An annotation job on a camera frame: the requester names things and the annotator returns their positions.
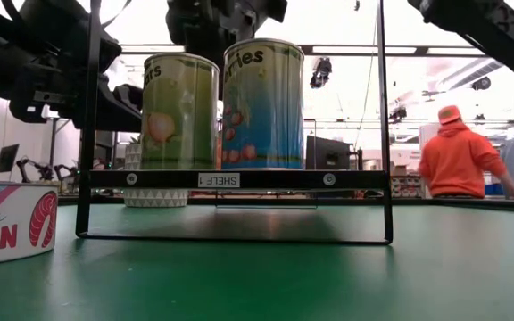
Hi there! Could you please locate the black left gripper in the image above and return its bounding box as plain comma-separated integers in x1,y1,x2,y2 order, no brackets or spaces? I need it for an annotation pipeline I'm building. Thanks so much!
9,61,145,134

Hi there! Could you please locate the green pears can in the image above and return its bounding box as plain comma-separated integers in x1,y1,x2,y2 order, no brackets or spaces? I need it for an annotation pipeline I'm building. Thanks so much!
140,52,220,171

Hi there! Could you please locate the blue berries can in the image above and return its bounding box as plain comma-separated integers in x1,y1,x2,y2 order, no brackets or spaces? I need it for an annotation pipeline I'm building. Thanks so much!
220,37,306,171

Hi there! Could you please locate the can red-orange label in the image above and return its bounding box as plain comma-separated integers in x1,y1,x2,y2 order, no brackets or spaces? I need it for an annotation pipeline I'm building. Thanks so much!
215,131,224,170

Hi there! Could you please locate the pink salmon can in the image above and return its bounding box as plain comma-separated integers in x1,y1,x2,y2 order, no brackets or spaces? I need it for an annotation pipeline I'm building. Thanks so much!
0,181,60,268

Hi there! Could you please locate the black metal rack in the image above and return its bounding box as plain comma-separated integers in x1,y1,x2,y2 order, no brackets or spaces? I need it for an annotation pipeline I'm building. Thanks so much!
45,116,122,182

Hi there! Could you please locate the potted succulent in white pot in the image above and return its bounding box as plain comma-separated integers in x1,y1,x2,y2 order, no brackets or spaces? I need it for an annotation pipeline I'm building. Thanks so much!
123,136,190,209

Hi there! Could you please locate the small black monitor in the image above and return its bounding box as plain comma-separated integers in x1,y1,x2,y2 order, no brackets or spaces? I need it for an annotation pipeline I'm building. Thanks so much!
0,143,21,174

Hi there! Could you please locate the wooden board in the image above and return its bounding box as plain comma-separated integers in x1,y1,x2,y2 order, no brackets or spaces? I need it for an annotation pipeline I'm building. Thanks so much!
74,0,395,247

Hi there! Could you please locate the green table mat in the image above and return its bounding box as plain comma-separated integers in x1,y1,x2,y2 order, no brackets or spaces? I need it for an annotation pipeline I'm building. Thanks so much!
0,202,514,321

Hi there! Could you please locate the black ceiling camera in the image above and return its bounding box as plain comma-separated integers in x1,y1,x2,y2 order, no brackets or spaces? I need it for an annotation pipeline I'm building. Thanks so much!
309,56,334,90
470,76,493,92
388,105,409,124

